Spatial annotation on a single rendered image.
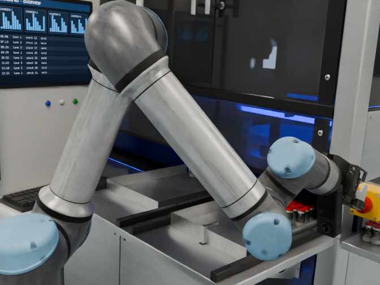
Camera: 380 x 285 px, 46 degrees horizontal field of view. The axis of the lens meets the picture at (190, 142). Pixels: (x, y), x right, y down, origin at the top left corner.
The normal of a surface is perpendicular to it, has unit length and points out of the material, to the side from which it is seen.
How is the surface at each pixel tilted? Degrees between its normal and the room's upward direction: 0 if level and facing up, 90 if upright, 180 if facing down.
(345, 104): 90
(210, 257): 0
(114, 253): 90
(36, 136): 90
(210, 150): 74
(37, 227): 8
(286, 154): 65
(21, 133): 90
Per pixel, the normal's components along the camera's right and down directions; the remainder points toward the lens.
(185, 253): 0.05, -0.98
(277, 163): -0.64, -0.32
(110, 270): -0.73, 0.11
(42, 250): 0.81, 0.12
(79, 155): -0.15, 0.19
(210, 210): 0.67, 0.19
